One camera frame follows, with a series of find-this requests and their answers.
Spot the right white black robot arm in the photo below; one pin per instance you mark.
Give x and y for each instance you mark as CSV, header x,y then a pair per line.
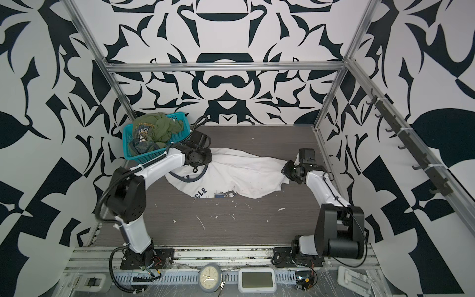
x,y
339,231

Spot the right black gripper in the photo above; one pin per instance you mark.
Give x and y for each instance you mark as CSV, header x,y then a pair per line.
x,y
287,171

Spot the black wall hook rail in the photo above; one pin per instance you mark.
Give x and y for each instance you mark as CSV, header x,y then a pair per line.
x,y
413,144

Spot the green tank top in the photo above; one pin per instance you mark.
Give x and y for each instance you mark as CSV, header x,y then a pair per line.
x,y
152,132

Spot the white digital display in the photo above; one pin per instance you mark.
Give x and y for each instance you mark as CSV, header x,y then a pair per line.
x,y
257,280

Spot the teal plastic basket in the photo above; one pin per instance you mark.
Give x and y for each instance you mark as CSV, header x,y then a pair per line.
x,y
127,137

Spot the round analog clock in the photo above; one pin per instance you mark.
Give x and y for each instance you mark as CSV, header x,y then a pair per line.
x,y
210,278

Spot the white tank top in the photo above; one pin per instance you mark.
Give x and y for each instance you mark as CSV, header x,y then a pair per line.
x,y
231,172

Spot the horizontal aluminium frame bar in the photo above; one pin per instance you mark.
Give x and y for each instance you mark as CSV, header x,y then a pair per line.
x,y
229,66

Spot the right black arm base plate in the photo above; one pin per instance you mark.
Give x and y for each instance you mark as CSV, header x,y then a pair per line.
x,y
284,258

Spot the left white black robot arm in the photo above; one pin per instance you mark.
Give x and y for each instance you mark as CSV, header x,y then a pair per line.
x,y
124,201

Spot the white plastic stand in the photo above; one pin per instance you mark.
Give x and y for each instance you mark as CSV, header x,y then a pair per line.
x,y
354,281

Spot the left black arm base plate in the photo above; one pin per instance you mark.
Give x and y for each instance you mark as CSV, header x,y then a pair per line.
x,y
153,259

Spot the small green circuit board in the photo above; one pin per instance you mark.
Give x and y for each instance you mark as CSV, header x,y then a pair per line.
x,y
305,280

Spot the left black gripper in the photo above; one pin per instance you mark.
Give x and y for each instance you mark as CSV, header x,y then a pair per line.
x,y
209,152

